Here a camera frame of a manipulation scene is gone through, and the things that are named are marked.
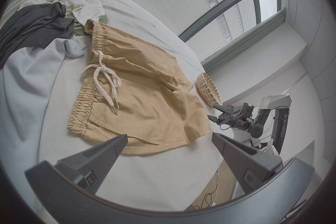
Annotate tan shorts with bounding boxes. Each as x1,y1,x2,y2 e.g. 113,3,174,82
67,19,211,156

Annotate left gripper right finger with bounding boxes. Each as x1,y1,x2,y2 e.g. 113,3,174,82
211,132,283,196

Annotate pale blue garment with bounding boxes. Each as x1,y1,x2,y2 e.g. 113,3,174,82
3,36,86,139

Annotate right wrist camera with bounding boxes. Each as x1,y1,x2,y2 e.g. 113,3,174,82
240,103,254,116

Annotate black cable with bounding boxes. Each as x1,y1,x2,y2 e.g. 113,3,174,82
201,173,219,209

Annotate green garment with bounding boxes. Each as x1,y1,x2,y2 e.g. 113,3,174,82
64,13,109,37

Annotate bed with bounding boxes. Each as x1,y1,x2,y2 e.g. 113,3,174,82
0,0,229,211

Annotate white garment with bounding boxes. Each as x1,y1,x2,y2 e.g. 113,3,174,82
18,0,104,26

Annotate round woven basket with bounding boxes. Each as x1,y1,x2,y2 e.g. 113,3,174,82
196,72,223,107

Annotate black garment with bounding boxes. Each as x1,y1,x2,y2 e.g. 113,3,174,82
0,2,75,67

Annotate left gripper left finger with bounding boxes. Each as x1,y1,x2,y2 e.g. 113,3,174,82
56,134,128,196

